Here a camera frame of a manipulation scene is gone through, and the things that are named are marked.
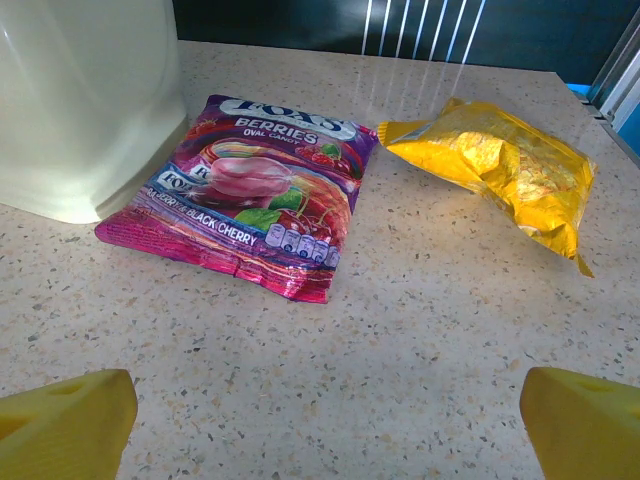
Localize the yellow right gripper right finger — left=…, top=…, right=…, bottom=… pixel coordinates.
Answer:
left=519, top=366, right=640, bottom=480

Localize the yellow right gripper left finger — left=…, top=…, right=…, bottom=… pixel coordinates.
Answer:
left=0, top=368, right=139, bottom=480

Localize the yellow foil snack bag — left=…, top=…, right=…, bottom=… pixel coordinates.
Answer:
left=377, top=96, right=599, bottom=279

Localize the purple berries candy bag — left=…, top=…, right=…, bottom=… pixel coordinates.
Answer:
left=94, top=93, right=380, bottom=305

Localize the cream utensil holder orange rim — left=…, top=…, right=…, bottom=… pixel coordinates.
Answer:
left=0, top=0, right=190, bottom=225

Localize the aluminium frame post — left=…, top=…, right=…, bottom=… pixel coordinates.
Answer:
left=589, top=7, right=640, bottom=166

